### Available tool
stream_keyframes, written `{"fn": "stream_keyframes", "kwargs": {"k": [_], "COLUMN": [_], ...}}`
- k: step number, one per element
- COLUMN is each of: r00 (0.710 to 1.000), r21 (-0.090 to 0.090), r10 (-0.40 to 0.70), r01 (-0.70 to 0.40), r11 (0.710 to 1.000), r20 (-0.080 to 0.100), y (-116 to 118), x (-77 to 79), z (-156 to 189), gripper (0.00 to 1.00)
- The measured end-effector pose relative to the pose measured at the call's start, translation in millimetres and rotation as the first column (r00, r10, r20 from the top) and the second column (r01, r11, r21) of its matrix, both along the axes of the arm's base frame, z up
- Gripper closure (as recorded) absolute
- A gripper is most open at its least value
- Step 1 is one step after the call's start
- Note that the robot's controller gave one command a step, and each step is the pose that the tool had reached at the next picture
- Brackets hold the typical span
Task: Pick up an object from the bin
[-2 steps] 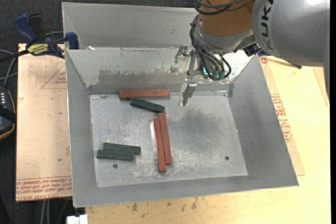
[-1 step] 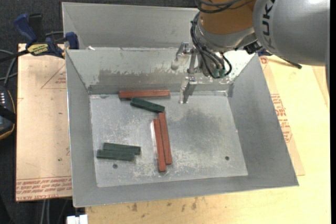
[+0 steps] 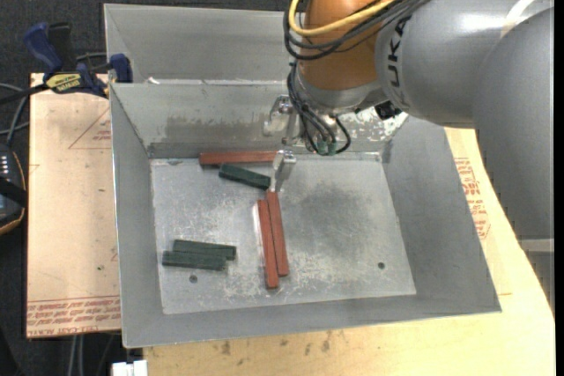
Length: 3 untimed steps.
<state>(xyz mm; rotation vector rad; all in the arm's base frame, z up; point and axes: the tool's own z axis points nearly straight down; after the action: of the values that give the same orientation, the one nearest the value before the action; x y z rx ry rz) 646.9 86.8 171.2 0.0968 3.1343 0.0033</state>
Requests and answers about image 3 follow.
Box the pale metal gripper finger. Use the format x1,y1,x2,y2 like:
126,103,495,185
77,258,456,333
263,95,292,137
271,150,298,194

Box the dark green flat block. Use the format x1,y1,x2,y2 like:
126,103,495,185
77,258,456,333
218,163,272,191
160,250,228,272
172,239,238,262

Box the red-brown flat block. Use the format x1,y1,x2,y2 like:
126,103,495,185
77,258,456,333
256,199,281,291
264,188,291,278
198,151,279,167

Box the grey metal bin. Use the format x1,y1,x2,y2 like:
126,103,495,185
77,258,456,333
103,3,502,349

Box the brown cardboard board, red print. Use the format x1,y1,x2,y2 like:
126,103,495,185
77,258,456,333
26,72,516,340

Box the black cylinder on white bracket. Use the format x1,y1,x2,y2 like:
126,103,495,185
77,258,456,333
357,100,409,125

